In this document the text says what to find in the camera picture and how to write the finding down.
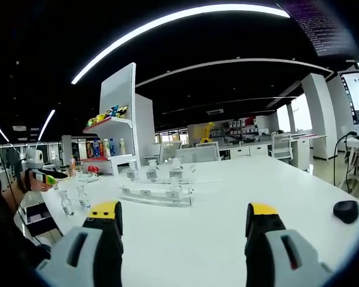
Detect clear glass reagent bottle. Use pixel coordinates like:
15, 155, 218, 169
76, 185, 92, 209
146, 160, 160, 182
169, 157, 184, 179
59, 190, 75, 218
168, 176, 182, 203
127, 160, 139, 182

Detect black round object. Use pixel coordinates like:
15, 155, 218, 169
332, 200, 359, 224

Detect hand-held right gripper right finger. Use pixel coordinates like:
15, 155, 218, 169
245, 202, 333, 287

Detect dark wall monitor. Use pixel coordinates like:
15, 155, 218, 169
282, 0, 358, 57

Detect clear acrylic reagent rack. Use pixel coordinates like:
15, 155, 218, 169
118, 161, 225, 207

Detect white display shelf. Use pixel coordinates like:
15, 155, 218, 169
82, 62, 156, 176

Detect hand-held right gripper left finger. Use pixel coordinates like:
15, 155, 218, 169
35, 200, 124, 287

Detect pile of colourful snack packets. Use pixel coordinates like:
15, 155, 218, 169
86, 104, 129, 128

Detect black cable bundle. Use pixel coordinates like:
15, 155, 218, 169
331, 130, 359, 198

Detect white storage box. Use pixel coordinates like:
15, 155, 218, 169
16, 202, 63, 239

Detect background display shelving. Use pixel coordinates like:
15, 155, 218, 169
212, 117, 276, 138

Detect row of white cabinets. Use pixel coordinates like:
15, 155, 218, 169
221, 143, 312, 159

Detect curved ceiling light strip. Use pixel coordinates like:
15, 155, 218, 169
71, 3, 291, 85

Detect orange drink bottle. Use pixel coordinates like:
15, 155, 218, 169
69, 155, 78, 178

